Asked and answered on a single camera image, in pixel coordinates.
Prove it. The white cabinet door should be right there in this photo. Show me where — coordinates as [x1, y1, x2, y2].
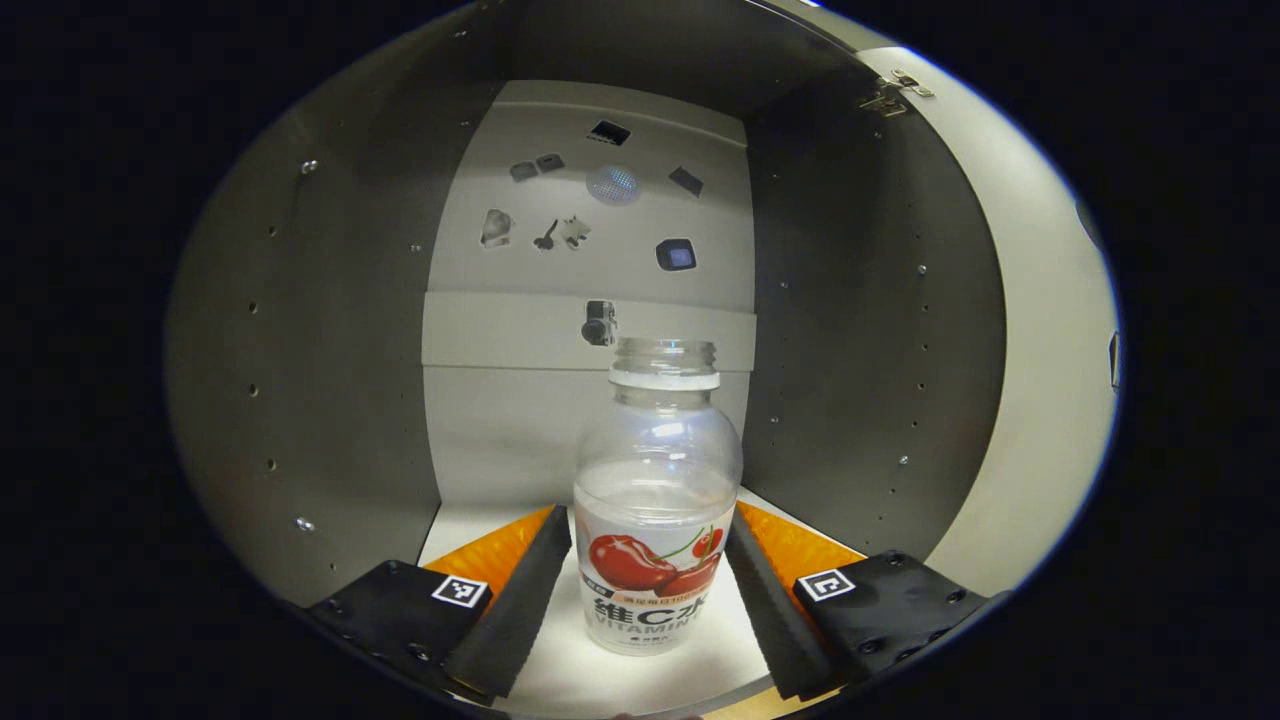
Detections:
[860, 45, 1121, 601]

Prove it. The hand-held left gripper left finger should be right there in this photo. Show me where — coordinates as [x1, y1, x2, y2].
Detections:
[305, 505, 573, 701]

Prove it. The grey cabinet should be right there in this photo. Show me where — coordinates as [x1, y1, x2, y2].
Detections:
[165, 0, 1011, 716]

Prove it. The clear plastic bottle red label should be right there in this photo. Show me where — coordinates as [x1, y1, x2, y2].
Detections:
[572, 337, 745, 658]

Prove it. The metal door hinge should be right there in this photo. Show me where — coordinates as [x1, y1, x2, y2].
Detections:
[860, 68, 936, 119]

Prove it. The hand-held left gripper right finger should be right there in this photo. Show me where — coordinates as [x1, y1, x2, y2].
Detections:
[725, 500, 991, 701]

